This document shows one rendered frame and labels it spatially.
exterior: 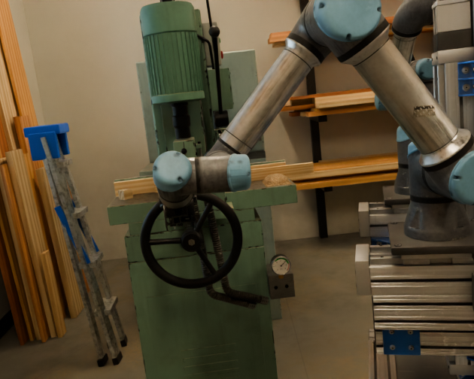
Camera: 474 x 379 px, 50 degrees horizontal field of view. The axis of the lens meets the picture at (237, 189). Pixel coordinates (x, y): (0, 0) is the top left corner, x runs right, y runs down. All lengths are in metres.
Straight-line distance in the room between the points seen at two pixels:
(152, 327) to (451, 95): 1.14
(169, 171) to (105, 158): 3.18
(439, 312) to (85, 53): 3.39
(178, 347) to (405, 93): 1.12
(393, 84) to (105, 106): 3.26
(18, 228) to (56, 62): 1.71
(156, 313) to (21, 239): 1.34
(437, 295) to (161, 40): 1.08
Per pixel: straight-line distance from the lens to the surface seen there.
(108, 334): 2.58
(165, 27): 1.68
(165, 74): 1.67
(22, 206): 2.91
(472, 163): 1.10
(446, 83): 1.47
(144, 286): 1.70
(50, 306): 3.06
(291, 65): 1.14
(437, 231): 1.26
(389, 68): 1.05
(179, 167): 0.98
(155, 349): 1.78
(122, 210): 1.64
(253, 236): 1.65
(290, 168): 1.78
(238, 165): 1.00
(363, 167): 3.67
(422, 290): 1.31
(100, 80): 4.13
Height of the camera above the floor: 1.20
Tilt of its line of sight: 10 degrees down
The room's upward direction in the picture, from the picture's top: 6 degrees counter-clockwise
